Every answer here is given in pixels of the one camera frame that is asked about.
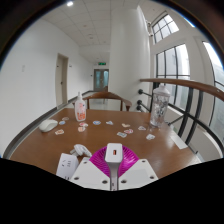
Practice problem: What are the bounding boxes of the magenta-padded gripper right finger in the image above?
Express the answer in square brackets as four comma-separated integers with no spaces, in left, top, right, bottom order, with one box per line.
[117,145,159,191]

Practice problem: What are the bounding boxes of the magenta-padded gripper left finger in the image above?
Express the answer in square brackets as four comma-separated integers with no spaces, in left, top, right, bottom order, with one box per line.
[69,145,112,191]

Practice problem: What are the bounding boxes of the white charger block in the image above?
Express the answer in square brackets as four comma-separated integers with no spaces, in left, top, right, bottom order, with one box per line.
[104,142,123,191]

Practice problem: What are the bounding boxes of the white power strip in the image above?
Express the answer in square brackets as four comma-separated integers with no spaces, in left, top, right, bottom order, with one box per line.
[55,152,80,181]

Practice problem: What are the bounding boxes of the white paper card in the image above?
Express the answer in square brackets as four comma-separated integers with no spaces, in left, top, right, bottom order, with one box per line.
[169,131,189,150]

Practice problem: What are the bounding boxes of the white pink-labelled pump bottle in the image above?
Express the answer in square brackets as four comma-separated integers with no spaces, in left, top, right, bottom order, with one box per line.
[74,91,87,122]

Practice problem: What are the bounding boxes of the white computer mouse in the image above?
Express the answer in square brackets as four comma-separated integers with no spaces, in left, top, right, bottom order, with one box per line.
[38,118,59,133]

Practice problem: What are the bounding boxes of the clear white-lidded drink bottle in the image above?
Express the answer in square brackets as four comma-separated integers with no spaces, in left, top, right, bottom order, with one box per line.
[149,83,171,128]

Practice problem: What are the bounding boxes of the wooden chair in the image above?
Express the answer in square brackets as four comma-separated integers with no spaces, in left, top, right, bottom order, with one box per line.
[72,91,133,112]

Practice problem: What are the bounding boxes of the grey glazed double door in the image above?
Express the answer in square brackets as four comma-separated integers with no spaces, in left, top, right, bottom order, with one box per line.
[93,68,110,92]

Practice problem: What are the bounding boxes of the beige single door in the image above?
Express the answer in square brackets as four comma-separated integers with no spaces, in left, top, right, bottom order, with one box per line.
[54,52,70,108]

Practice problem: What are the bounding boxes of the wooden handrail with black bars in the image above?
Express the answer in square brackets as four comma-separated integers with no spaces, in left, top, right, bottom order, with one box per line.
[136,78,224,156]

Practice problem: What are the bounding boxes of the wide black-framed window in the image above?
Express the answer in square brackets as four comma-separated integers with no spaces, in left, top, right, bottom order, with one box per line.
[202,41,224,144]

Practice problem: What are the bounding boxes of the tall black-framed window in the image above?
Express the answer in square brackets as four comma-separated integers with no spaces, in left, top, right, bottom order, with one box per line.
[155,43,192,108]

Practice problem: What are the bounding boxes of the small black-framed transom window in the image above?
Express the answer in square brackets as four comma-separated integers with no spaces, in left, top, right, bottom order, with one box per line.
[151,13,180,44]

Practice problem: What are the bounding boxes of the white coiled power cable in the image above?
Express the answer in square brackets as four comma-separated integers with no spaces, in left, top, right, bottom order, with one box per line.
[69,143,93,158]

